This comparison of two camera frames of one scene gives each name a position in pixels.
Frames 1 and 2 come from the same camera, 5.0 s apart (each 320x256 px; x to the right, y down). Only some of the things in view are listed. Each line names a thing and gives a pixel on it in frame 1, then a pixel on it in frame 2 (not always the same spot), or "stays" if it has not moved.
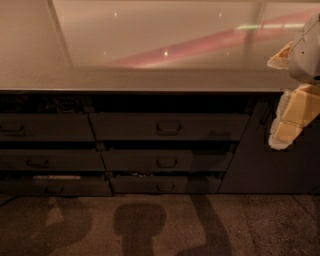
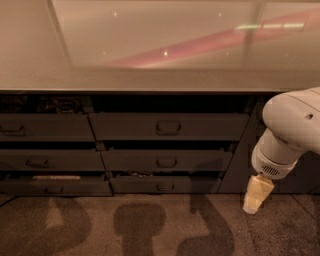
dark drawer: x=167 y=160 stays
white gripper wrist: x=307 y=56 to x=270 y=165
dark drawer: x=165 y=184 stays
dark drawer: x=171 y=127 stays
